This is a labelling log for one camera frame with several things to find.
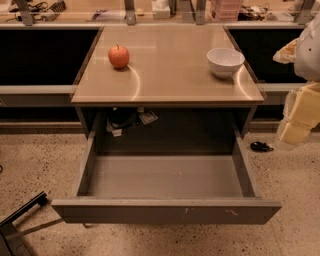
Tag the pink plastic basket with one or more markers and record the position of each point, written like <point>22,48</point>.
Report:
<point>225,10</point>

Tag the white bowl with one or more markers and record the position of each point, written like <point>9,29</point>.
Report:
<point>224,62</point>

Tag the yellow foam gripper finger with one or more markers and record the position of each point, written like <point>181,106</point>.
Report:
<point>300,115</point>

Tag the grey drawer cabinet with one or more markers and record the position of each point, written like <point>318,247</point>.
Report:
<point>168,70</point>

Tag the metal hook rod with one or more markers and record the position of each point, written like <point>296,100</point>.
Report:
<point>33,229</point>

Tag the grey top drawer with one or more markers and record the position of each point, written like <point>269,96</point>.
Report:
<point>187,167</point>

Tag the white box on shelf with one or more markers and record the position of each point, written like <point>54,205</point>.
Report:
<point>160,9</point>

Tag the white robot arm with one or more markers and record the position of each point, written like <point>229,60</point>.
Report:
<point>304,52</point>

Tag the red apple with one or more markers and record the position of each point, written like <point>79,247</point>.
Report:
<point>119,56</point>

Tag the black object on floor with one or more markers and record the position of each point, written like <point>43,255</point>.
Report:
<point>260,147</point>

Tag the white label tag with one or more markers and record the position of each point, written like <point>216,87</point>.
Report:
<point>148,117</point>

